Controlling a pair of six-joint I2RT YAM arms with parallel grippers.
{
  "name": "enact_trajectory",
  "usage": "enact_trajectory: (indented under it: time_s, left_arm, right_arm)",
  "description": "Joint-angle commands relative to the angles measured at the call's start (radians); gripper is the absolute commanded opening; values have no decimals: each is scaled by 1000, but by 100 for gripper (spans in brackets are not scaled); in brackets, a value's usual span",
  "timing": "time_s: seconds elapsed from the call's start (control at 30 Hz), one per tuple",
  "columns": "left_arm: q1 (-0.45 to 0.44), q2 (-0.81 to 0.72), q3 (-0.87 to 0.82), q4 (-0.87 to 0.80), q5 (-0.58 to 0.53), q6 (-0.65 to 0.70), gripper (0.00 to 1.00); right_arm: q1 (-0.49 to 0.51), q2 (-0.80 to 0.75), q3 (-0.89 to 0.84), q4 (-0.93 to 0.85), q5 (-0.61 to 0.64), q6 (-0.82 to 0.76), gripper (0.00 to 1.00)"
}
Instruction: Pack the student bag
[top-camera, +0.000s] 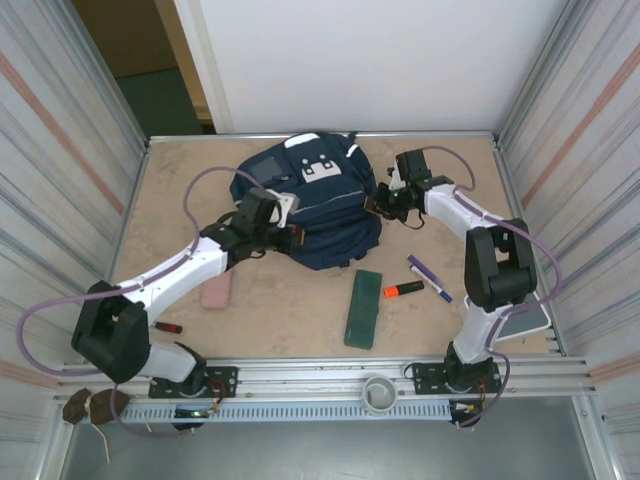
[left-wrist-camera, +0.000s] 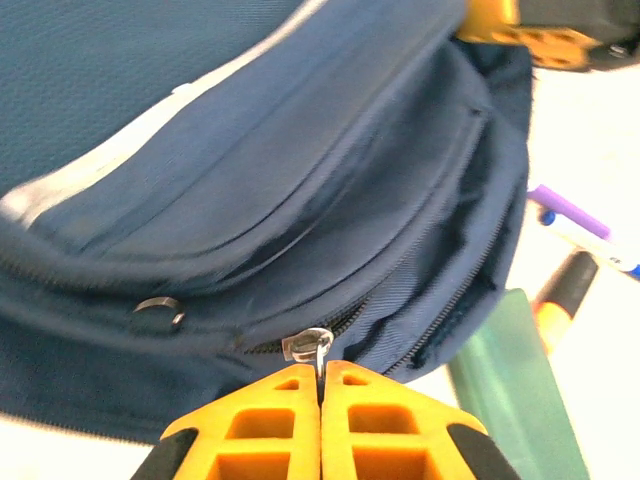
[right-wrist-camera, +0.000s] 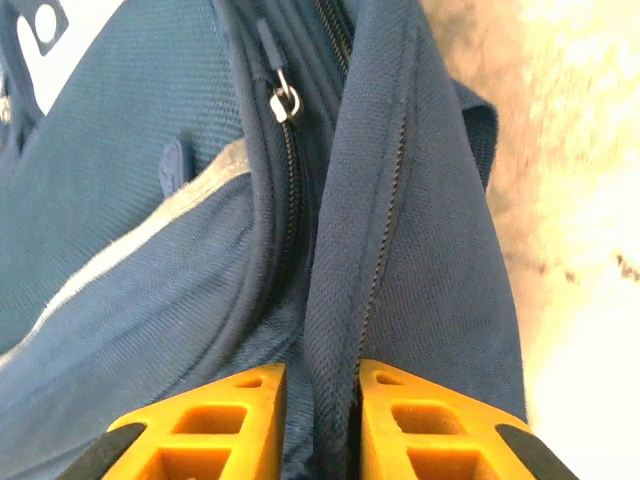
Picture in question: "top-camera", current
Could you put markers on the navy blue backpack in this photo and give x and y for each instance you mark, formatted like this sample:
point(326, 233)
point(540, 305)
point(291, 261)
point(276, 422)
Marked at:
point(330, 220)

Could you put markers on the pink eraser block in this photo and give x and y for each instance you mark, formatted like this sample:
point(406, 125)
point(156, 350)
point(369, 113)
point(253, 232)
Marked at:
point(217, 292)

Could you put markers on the orange black highlighter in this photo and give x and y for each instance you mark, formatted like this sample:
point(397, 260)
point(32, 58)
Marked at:
point(405, 289)

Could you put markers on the white blue marker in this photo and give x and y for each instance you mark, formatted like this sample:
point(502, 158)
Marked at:
point(435, 287)

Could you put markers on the green pencil case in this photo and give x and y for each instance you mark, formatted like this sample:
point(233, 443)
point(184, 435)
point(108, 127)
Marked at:
point(362, 310)

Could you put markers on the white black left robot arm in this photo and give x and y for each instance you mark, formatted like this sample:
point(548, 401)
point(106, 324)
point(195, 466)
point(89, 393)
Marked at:
point(110, 335)

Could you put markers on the red black flash drive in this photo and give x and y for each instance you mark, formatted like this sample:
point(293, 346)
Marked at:
point(169, 327)

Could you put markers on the white grey flat device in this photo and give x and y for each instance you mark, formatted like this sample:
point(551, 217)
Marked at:
point(525, 322)

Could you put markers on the grey round plastic cup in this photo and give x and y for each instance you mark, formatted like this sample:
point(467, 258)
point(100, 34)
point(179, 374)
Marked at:
point(380, 392)

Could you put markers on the ribbed translucent side panel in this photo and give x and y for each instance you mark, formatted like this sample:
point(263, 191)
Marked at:
point(590, 150)
point(50, 150)

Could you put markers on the brown cloth bundle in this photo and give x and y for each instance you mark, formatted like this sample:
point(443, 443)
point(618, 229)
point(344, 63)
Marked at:
point(100, 406)

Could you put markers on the aluminium table edge rail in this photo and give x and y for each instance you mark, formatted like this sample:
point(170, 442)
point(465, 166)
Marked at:
point(425, 134)

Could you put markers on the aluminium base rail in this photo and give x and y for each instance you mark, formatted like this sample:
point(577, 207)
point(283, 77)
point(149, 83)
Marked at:
point(310, 375)

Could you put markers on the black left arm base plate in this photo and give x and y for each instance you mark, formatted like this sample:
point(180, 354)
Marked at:
point(225, 380)

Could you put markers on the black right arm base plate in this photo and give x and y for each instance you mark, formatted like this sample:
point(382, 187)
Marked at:
point(425, 380)

